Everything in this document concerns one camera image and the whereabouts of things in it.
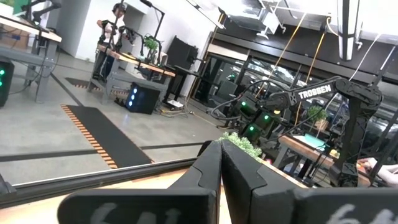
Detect person's hand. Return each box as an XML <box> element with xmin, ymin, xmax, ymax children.
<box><xmin>363</xmin><ymin>157</ymin><xmax>398</xmax><ymax>187</ymax></box>

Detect wooden workbench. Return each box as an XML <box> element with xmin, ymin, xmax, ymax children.
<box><xmin>278</xmin><ymin>135</ymin><xmax>371</xmax><ymax>187</ymax></box>
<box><xmin>88</xmin><ymin>43</ymin><xmax>177</xmax><ymax>105</ymax></box>
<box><xmin>0</xmin><ymin>14</ymin><xmax>63</xmax><ymax>104</ymax></box>

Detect potted plant wooden pot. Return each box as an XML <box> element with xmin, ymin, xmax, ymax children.
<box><xmin>307</xmin><ymin>105</ymin><xmax>330</xmax><ymax>131</ymax></box>

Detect computer tower green lights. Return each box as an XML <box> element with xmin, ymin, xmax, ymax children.
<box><xmin>0</xmin><ymin>58</ymin><xmax>16</xmax><ymax>108</ymax></box>

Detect black metal table frame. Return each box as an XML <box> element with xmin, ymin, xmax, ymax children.
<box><xmin>0</xmin><ymin>157</ymin><xmax>206</xmax><ymax>210</ymax></box>

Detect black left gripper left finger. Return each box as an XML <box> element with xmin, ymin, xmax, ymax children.
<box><xmin>57</xmin><ymin>140</ymin><xmax>223</xmax><ymax>224</ymax></box>

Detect green artificial plant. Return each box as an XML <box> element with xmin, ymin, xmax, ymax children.
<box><xmin>219</xmin><ymin>131</ymin><xmax>264</xmax><ymax>161</ymax></box>

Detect yellow hanging cord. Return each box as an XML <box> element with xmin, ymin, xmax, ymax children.
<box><xmin>254</xmin><ymin>12</ymin><xmax>308</xmax><ymax>100</ymax></box>

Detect black floor mat orange stripes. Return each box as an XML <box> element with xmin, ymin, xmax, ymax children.
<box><xmin>60</xmin><ymin>104</ymin><xmax>154</xmax><ymax>170</ymax></box>
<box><xmin>64</xmin><ymin>77</ymin><xmax>129</xmax><ymax>96</ymax></box>

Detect person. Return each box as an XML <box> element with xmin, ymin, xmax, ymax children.
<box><xmin>96</xmin><ymin>2</ymin><xmax>127</xmax><ymax>47</ymax></box>

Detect computer tower blue lights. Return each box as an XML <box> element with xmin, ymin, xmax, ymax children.
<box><xmin>125</xmin><ymin>82</ymin><xmax>161</xmax><ymax>115</ymax></box>

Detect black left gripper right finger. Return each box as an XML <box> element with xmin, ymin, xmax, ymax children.
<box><xmin>222</xmin><ymin>139</ymin><xmax>398</xmax><ymax>224</ymax></box>

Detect background potted plant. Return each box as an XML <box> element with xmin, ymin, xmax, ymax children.
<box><xmin>144</xmin><ymin>36</ymin><xmax>159</xmax><ymax>54</ymax></box>

